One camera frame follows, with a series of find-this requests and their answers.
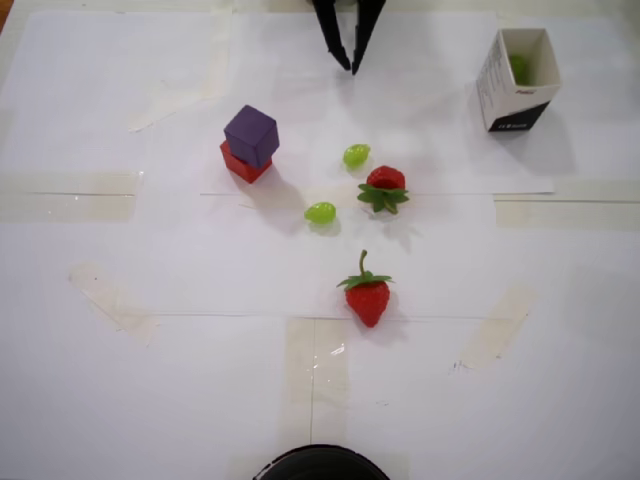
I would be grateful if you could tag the black domed object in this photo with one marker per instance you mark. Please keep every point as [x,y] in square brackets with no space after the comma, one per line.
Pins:
[320,465]

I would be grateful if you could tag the green plastic grape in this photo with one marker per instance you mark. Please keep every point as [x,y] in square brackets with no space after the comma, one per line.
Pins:
[356,156]
[518,67]
[320,212]

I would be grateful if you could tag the white and black cardboard box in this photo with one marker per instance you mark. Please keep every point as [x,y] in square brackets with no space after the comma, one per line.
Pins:
[510,120]

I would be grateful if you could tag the red plastic strawberry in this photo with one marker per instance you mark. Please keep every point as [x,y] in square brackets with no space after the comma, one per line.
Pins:
[367,300]
[385,180]

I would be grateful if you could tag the purple cube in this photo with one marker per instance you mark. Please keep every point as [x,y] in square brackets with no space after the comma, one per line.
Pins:
[250,132]

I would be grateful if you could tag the beige tape strip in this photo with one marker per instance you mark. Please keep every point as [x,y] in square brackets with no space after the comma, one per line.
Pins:
[495,330]
[115,305]
[75,205]
[575,215]
[325,380]

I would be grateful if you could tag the red cube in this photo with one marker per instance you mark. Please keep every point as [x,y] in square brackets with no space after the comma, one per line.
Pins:
[245,170]

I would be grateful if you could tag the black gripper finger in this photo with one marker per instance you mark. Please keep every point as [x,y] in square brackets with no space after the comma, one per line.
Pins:
[369,25]
[332,30]

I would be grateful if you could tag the white paper sheet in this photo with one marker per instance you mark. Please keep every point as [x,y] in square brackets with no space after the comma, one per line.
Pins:
[225,260]
[400,100]
[100,75]

